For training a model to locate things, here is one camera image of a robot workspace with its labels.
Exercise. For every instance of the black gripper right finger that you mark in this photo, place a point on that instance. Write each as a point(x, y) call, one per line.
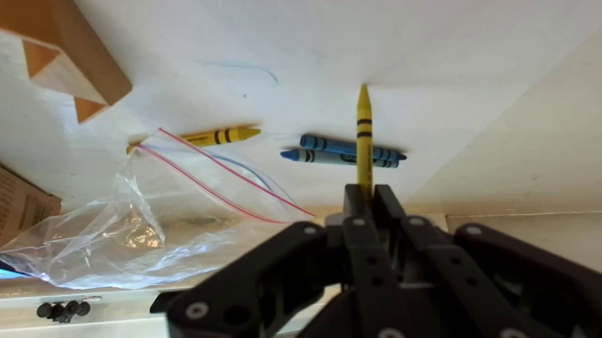
point(501, 282)

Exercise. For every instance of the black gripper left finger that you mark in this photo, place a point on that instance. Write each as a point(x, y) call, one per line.
point(276, 282)

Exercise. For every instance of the yellow crayon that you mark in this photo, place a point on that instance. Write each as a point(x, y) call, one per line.
point(219, 136)
point(364, 124)

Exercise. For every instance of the blue crayon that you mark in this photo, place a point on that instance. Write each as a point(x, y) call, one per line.
point(302, 156)
point(326, 145)

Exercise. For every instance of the white sheet of paper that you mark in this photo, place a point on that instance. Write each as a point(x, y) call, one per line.
point(313, 38)

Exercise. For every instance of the clear plastic zip bag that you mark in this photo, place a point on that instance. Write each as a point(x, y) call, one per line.
point(95, 250)

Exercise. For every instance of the small black bolt cluster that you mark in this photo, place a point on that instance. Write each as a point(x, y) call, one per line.
point(63, 308)

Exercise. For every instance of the flat brown game box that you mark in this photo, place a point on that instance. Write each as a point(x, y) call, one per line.
point(20, 203)

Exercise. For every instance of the tan wooden puzzle piece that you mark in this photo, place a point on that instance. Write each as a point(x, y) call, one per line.
point(63, 49)

